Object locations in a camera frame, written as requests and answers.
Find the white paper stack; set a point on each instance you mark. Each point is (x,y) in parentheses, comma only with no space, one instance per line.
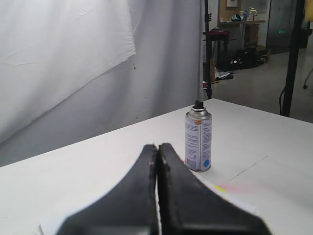
(51,225)

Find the white backdrop cloth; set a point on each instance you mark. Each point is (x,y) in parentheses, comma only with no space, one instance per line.
(71,70)

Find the black bags on floor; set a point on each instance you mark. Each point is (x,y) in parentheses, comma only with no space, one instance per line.
(242,59)

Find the black light stand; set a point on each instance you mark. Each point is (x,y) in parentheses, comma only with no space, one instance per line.
(208,48)

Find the silver backdrop pole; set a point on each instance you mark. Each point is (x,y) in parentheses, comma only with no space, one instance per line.
(200,57)

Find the silver spray can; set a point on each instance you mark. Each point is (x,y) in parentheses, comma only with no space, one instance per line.
(198,137)

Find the black stand pole right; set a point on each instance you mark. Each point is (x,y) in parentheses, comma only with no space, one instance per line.
(285,106)

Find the yellow sticky marker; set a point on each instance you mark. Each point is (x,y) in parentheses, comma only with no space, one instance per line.
(220,189)

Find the wooden shelf with clutter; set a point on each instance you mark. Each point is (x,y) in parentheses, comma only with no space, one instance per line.
(243,24)

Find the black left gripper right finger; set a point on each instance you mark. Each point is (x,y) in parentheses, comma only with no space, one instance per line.
(188,207)

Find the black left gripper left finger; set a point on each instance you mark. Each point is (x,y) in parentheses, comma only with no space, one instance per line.
(128,209)

